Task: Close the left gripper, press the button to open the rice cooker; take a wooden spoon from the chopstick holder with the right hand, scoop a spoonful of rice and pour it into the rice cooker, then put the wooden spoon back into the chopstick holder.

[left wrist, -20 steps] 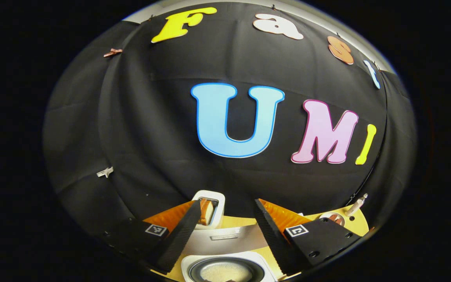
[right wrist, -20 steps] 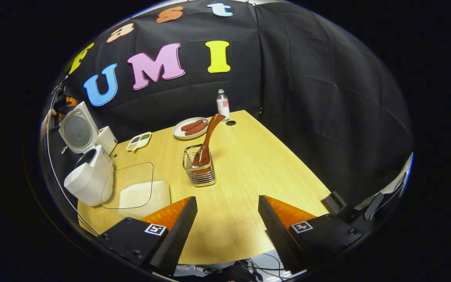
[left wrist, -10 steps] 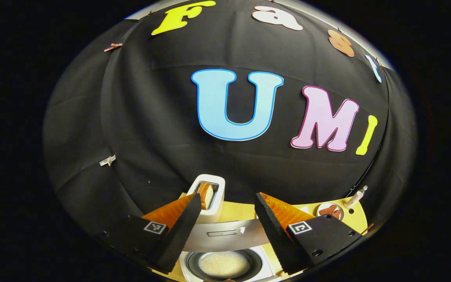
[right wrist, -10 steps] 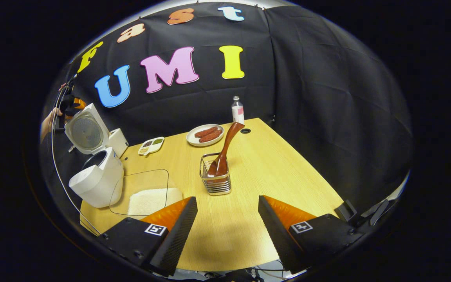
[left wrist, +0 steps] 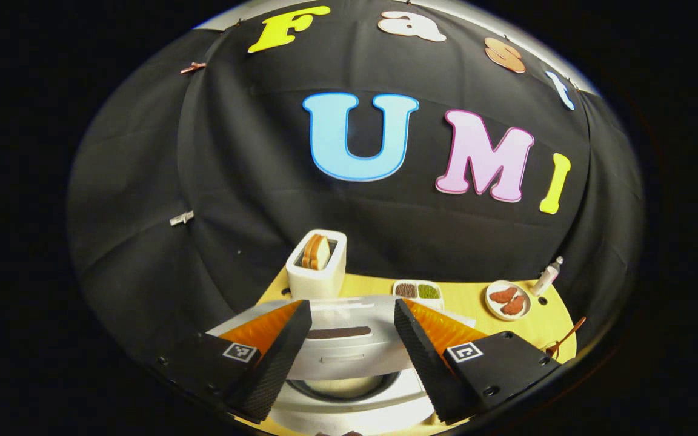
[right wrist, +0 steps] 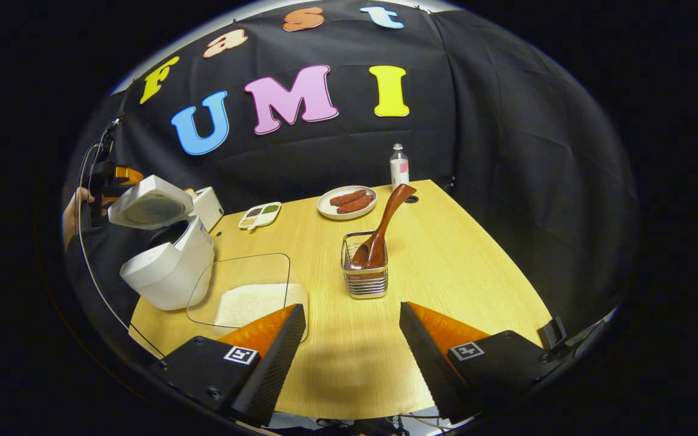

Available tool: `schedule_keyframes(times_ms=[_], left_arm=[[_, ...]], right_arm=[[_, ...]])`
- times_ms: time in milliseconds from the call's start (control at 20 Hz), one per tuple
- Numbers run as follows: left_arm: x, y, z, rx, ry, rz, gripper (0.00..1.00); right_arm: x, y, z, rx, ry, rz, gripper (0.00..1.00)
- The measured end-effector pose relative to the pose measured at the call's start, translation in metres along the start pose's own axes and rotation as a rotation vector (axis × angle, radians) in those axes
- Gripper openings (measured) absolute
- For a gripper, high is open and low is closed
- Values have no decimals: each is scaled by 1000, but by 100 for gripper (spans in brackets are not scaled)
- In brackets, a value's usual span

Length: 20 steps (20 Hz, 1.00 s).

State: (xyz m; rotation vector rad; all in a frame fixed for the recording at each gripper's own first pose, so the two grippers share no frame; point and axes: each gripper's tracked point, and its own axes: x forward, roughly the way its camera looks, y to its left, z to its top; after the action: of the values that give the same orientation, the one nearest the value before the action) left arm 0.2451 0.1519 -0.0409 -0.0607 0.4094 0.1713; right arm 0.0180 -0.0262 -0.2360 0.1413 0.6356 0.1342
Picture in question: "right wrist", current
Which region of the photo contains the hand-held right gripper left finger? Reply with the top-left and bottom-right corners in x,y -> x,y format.
147,303 -> 307,428

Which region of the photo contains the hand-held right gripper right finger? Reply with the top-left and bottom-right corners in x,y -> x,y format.
398,301 -> 559,425

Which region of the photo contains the metal wire chopstick holder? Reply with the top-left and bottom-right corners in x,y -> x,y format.
341,230 -> 389,300

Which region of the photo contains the white rice cooker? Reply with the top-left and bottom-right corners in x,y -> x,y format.
108,174 -> 215,311

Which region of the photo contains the brown wooden spoon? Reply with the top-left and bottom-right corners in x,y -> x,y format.
351,183 -> 417,270

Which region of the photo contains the white toaster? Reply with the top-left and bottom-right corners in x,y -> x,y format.
188,187 -> 224,232

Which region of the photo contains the clear plastic box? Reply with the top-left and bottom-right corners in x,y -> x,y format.
187,253 -> 308,343

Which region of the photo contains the white divided grain dish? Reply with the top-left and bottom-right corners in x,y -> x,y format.
238,202 -> 282,231

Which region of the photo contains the white round plate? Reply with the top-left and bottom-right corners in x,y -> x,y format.
317,185 -> 378,220

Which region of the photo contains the small clear bottle pink label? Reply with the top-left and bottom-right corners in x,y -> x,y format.
390,144 -> 410,188

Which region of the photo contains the black backdrop cloth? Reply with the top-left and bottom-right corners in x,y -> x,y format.
61,0 -> 640,340

